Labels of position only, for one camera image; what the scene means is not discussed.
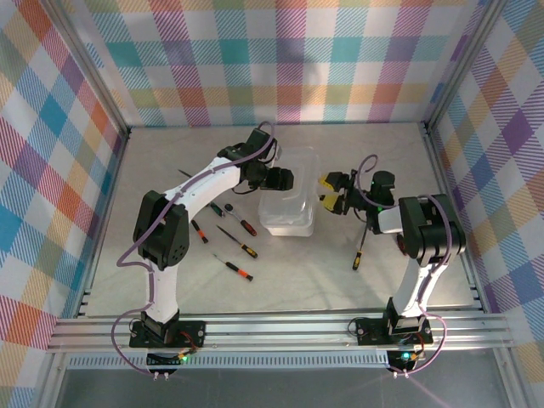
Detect clear plastic tool box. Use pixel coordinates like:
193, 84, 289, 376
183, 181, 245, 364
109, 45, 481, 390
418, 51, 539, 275
258, 146, 320, 237

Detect screwdriver yellow black handle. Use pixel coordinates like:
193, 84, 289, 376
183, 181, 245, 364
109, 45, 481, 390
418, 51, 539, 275
351, 220, 368, 272
216, 224, 258, 259

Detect precision screwdriver red black handle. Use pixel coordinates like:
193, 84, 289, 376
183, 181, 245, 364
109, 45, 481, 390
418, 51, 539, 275
212, 253, 254, 282
190, 218, 209, 245

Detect black controller board green light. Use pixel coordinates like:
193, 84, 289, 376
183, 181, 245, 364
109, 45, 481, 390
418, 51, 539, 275
387, 350, 428, 378
146, 351, 190, 381

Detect aluminium table side rail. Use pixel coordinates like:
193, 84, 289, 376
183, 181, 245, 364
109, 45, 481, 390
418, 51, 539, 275
76, 129, 132, 319
422, 125, 488, 315

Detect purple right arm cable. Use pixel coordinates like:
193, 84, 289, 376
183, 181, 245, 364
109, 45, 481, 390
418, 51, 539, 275
355, 154, 448, 377

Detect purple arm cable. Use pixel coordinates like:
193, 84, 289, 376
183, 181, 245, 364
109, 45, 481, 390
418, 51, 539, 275
355, 154, 448, 377
110, 121, 277, 376

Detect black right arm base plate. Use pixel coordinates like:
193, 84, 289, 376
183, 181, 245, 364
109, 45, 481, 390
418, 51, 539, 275
355, 316, 434, 346

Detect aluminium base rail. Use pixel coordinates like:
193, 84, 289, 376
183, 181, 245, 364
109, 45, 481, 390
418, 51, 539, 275
45, 312, 518, 354

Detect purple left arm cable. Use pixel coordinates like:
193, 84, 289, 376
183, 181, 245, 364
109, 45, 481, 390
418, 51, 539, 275
110, 121, 277, 376

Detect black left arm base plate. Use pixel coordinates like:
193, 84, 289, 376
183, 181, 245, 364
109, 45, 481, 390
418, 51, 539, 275
129, 319, 207, 349

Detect slotted grey cable duct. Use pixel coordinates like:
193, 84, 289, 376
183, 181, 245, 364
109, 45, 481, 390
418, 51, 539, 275
67, 354, 390, 370

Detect aluminium frame post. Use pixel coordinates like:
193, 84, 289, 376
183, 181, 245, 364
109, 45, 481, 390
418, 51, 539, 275
42, 0, 132, 139
422, 0, 510, 133

